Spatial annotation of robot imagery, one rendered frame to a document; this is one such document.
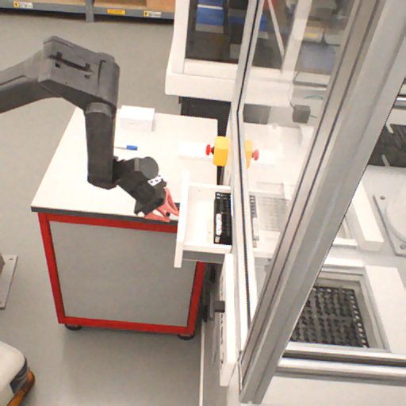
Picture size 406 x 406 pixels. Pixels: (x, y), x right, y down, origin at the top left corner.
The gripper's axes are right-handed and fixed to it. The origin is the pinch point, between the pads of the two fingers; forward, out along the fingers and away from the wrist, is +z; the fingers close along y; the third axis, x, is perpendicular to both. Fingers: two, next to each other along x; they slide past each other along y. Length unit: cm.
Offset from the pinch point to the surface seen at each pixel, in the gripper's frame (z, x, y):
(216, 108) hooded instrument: 21, 86, -2
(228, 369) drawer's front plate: 10.9, -42.9, 10.2
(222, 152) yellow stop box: 10.7, 32.5, 9.1
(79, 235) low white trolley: -3.1, 14.5, -40.6
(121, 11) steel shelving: 3, 360, -108
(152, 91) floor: 43, 231, -86
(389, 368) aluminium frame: 15, -51, 41
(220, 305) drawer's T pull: 8.5, -28.6, 10.0
